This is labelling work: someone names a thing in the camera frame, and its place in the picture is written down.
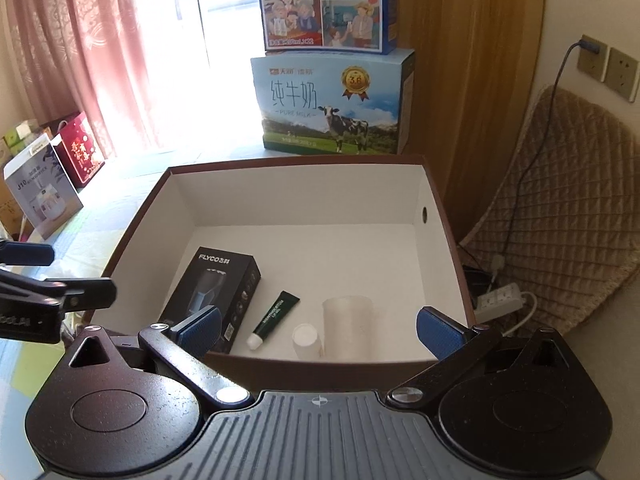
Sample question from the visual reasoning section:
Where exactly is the black shaver box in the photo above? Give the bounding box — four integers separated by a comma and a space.
160, 247, 260, 354

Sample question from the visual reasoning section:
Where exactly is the translucent plastic cup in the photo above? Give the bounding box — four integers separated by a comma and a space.
322, 296, 373, 363

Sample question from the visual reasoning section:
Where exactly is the green black tube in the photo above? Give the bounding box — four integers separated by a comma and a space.
246, 292, 299, 351

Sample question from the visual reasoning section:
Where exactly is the white cream bottle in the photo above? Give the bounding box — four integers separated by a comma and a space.
292, 323, 322, 362

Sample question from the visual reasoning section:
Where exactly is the brown cardboard carton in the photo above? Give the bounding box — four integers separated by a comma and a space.
0, 180, 25, 240

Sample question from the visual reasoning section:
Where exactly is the checkered tablecloth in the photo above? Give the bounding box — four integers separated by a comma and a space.
1, 155, 171, 479

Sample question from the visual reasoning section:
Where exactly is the white power strip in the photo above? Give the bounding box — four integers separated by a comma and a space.
475, 283, 524, 324

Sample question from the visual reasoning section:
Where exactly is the white appliance box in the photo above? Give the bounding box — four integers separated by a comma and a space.
3, 133, 82, 240

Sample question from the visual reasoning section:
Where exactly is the red gift bag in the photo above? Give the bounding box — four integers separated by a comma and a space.
42, 112, 105, 190

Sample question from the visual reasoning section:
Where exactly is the brown cardboard storage box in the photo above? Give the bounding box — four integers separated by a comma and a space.
81, 154, 478, 394

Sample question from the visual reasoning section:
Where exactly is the brown quilted chair cover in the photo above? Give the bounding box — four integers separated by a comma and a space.
462, 87, 639, 334

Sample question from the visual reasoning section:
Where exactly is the pink curtain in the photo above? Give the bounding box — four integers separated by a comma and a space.
3, 0, 150, 157

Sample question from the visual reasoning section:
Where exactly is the blue milk carton box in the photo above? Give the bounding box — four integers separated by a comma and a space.
252, 49, 416, 155

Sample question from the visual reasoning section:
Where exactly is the cartoon printed milk box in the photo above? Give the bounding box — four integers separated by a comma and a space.
259, 0, 398, 54

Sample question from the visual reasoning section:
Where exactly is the wall socket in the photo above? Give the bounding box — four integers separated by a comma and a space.
577, 35, 608, 82
604, 48, 639, 103

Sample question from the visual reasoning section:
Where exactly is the dark charger cable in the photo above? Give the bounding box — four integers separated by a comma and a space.
491, 41, 599, 281

